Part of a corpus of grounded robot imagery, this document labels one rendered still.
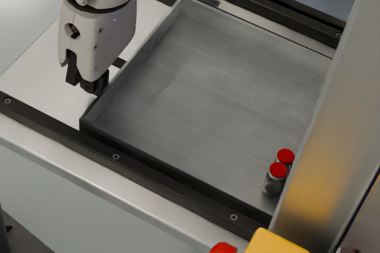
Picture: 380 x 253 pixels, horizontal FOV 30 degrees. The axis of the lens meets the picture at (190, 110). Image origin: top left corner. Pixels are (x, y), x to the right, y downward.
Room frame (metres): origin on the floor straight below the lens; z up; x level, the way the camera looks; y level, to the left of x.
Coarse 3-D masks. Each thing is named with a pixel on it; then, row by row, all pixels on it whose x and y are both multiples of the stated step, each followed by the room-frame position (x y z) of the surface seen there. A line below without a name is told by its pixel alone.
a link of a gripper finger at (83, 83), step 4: (104, 76) 0.55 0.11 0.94; (84, 80) 0.55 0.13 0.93; (96, 80) 0.55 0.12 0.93; (100, 80) 0.55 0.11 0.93; (104, 80) 0.55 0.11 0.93; (80, 84) 0.56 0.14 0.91; (84, 84) 0.55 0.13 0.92; (88, 84) 0.54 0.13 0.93; (92, 84) 0.54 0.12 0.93; (96, 84) 0.55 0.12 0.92; (100, 84) 0.55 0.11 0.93; (84, 88) 0.55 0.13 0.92; (88, 88) 0.55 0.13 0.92; (92, 88) 0.54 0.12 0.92; (96, 88) 0.55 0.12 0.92; (100, 88) 0.55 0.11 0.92; (88, 92) 0.54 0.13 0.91; (92, 92) 0.54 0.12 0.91; (96, 92) 0.55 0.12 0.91; (100, 92) 0.55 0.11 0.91
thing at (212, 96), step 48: (192, 0) 0.73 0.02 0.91; (144, 48) 0.64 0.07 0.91; (192, 48) 0.67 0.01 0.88; (240, 48) 0.69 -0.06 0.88; (288, 48) 0.68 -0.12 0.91; (144, 96) 0.58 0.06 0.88; (192, 96) 0.59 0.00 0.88; (240, 96) 0.60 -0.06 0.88; (288, 96) 0.62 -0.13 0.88; (144, 144) 0.50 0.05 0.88; (192, 144) 0.51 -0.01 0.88; (240, 144) 0.52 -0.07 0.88; (288, 144) 0.54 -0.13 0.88; (240, 192) 0.45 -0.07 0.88
